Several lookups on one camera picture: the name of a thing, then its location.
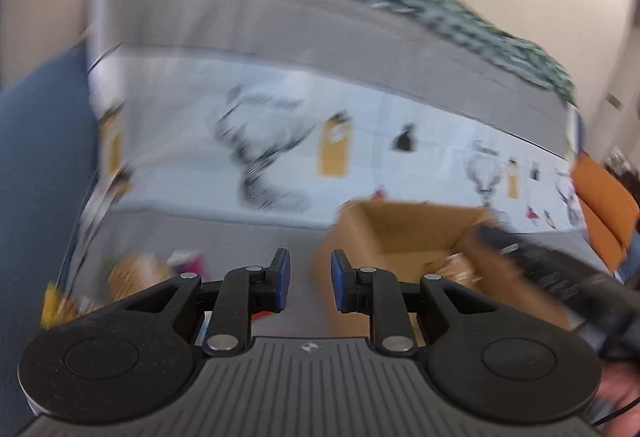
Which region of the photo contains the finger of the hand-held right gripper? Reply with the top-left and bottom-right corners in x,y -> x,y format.
472,223 -> 532,268

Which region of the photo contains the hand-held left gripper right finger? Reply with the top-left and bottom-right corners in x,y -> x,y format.
330,249 -> 501,359

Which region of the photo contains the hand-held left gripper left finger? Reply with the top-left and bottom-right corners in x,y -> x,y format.
120,248 -> 292,359

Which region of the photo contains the cardboard box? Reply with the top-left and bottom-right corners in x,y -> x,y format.
315,199 -> 576,348

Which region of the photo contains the person's right forearm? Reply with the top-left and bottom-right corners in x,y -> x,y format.
597,359 -> 640,423

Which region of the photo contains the orange cushion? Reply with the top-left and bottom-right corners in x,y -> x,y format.
570,152 -> 640,273

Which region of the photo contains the pink snack packet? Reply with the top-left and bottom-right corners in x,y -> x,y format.
167,251 -> 207,279

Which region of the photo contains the grey printed sofa cover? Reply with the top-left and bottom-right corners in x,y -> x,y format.
65,0 -> 616,343

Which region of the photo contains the yellow snack packet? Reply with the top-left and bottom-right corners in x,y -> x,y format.
41,282 -> 68,329

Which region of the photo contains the blue sofa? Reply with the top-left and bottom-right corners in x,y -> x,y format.
0,42 -> 101,437

